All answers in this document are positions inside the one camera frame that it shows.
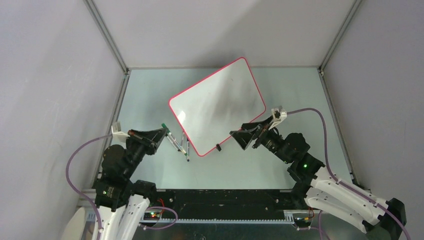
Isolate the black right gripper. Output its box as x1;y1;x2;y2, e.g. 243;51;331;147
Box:
229;115;291;164

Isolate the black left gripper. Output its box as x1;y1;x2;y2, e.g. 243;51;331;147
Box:
123;127;169;177

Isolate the green whiteboard marker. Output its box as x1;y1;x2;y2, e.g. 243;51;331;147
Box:
161;123;187;156

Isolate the pink-framed whiteboard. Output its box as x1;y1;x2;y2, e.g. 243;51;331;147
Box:
168;57;267;157

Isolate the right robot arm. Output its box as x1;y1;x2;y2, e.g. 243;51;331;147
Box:
230;120;407;240

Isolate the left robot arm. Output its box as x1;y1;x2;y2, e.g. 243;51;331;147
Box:
94;127;167;240

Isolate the black-capped whiteboard marker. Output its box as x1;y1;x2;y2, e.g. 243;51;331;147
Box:
167;135;184;152

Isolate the red-capped whiteboard marker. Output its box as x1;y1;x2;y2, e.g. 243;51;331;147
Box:
180;132;185;148

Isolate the blue-capped whiteboard marker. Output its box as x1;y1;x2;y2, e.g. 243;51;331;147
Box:
186;137;190;162

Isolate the left electronics board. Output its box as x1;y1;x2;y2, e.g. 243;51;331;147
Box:
142;211;162;222

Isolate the electronics board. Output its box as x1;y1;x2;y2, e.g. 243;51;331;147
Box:
142;211;162;222
293;217;312;229

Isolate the right electronics board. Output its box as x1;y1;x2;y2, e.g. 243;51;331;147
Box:
293;217;312;229

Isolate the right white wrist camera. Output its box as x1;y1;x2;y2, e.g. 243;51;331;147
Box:
268;106;288;130

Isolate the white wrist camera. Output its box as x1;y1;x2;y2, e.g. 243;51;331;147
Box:
268;106;288;130
111;121;130;142

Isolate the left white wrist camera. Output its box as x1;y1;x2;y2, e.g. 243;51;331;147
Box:
111;121;130;142

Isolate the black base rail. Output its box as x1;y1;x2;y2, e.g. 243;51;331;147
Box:
156;189;309;221

